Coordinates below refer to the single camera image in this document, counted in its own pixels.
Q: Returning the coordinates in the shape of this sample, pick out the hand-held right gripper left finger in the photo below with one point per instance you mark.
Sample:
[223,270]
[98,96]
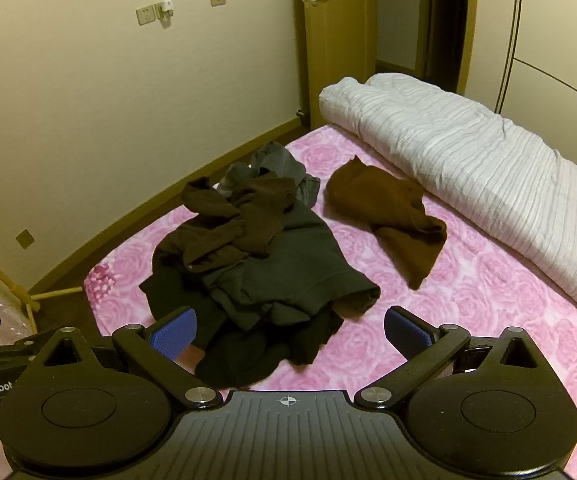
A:
[176,332]

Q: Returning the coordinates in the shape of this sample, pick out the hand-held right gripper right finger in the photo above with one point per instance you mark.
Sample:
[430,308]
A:
[408,332]

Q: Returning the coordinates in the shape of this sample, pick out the dark grey pants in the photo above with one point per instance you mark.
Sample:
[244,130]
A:
[308,250]

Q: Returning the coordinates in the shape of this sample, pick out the blue grey jeans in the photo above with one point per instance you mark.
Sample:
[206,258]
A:
[278,160]

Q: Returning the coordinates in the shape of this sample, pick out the yellow metal rack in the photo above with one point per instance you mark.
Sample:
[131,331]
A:
[13,287]

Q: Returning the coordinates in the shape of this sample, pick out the black garment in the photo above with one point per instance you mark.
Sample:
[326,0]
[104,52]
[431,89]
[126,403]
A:
[248,360]

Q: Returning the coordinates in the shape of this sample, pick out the pink floral blanket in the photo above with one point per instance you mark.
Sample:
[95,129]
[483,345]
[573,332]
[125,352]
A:
[493,285]

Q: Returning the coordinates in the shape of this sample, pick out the dark brown garment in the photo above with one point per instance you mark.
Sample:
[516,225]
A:
[253,210]

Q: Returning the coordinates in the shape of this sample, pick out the white striped duvet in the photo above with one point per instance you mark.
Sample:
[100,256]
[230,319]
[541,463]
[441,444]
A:
[468,160]

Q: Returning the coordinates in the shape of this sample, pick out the wooden door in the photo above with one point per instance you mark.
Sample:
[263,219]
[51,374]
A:
[338,60]

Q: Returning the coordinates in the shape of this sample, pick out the white plug adapter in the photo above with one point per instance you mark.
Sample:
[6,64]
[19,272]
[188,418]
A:
[164,10]

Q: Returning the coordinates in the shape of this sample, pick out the white wardrobe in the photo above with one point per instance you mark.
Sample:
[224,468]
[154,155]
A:
[558,35]

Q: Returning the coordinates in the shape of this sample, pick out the tan door frame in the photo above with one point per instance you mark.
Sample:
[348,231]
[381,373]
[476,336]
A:
[470,35]

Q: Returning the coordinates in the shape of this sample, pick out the white wall socket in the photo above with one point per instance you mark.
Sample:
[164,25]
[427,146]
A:
[145,15]

